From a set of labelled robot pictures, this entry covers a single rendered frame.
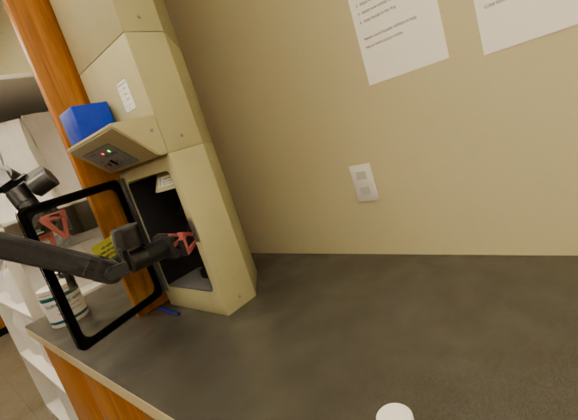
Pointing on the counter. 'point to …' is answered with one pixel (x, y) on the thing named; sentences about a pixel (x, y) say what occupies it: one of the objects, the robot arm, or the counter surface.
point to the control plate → (109, 157)
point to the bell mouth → (163, 182)
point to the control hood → (125, 141)
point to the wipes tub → (50, 307)
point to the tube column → (106, 16)
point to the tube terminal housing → (180, 160)
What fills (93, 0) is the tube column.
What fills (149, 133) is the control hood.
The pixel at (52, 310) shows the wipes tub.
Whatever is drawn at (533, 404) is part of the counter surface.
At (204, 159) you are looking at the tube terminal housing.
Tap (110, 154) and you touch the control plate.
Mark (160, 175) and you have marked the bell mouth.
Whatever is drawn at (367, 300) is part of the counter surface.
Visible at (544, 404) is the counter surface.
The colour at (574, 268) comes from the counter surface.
